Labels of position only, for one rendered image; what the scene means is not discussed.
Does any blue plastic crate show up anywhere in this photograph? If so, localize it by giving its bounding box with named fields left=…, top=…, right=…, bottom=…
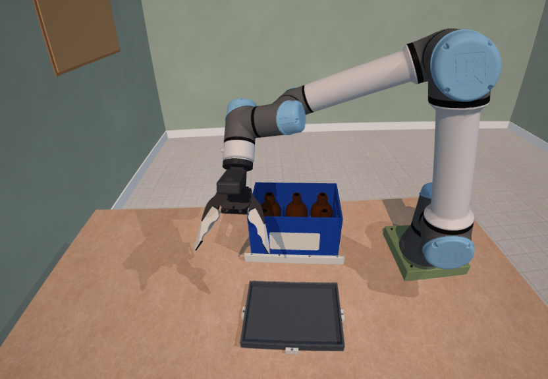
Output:
left=247, top=182, right=343, bottom=256

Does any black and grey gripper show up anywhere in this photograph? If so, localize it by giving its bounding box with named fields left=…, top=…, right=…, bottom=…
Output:
left=194, top=158, right=270, bottom=254

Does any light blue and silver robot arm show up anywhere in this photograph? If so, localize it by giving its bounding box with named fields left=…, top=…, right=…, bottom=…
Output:
left=221, top=28, right=501, bottom=270

